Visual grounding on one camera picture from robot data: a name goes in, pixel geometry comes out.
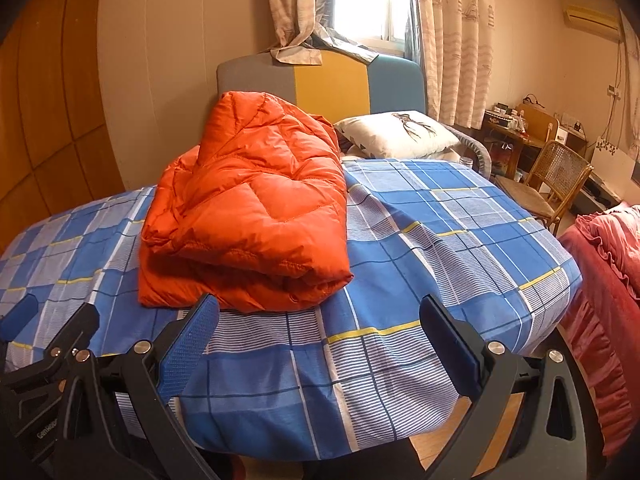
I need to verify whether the orange quilted down jacket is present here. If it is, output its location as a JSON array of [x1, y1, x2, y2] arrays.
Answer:
[[138, 91, 352, 313]]

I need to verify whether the red ruffled bedspread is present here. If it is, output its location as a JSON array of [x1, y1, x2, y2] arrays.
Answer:
[[559, 203, 639, 458]]

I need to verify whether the wooden wardrobe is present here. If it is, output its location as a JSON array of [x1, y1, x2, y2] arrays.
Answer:
[[1, 0, 125, 247]]

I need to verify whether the wicker wooden chair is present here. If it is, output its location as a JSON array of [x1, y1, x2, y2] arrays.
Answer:
[[495, 141, 592, 235]]

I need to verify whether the wooden desk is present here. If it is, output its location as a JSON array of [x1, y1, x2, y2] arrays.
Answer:
[[480, 103, 587, 178]]

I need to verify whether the white patterned pillow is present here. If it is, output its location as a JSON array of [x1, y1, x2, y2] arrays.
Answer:
[[334, 110, 459, 159]]

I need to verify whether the grey yellow blue headboard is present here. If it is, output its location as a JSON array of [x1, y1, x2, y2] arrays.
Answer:
[[217, 50, 426, 122]]

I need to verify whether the pink patterned curtain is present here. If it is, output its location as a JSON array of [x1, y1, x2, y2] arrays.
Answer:
[[268, 0, 495, 129]]

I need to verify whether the wall air conditioner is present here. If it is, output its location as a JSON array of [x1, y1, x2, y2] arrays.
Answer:
[[563, 6, 623, 42]]

